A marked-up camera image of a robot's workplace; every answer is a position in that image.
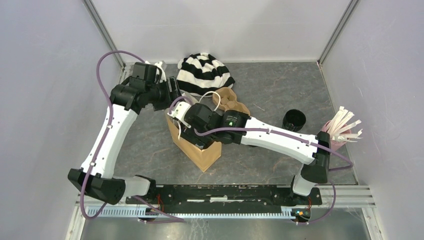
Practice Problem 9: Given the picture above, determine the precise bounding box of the brown paper bag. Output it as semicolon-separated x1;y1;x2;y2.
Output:
165;108;222;172

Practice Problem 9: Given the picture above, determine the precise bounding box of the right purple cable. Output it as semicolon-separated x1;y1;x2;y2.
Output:
168;95;354;226

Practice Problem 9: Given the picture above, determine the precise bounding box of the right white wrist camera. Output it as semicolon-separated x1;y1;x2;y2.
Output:
167;101;192;128

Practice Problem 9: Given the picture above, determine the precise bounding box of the aluminium frame post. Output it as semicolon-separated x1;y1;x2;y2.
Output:
82;0;118;51
317;0;361;68

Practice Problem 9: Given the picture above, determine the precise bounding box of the purple cable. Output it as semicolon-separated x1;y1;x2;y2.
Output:
79;50;147;221
168;95;354;226

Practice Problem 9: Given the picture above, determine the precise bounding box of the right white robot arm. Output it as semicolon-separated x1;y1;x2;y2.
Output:
174;102;330;204

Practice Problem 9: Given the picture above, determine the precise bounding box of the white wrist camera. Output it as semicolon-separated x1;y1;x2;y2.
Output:
167;101;192;128
145;61;167;84

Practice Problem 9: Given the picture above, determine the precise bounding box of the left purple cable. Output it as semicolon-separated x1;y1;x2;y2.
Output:
79;50;147;221

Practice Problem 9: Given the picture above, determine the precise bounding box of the pink straw holder cup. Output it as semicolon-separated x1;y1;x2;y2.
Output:
321;120;347;151

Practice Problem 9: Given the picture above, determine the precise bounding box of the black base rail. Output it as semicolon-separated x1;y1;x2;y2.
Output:
142;184;323;214

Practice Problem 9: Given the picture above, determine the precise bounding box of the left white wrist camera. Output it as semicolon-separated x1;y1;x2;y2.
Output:
145;61;167;84

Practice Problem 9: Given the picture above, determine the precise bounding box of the black white striped cloth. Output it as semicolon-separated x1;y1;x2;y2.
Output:
176;52;236;97

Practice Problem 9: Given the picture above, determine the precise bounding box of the white wrapped straws bundle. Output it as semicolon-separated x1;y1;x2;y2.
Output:
329;106;363;143

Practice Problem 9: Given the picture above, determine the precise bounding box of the right aluminium frame post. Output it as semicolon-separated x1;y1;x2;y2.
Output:
317;0;361;68

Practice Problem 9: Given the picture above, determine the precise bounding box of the remaining cardboard carrier stack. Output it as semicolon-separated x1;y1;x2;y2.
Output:
212;87;251;116

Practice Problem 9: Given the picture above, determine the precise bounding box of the left aluminium frame post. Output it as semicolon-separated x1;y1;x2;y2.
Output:
82;0;118;51

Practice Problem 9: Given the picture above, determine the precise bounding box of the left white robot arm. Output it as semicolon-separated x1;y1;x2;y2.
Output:
67;61;181;205

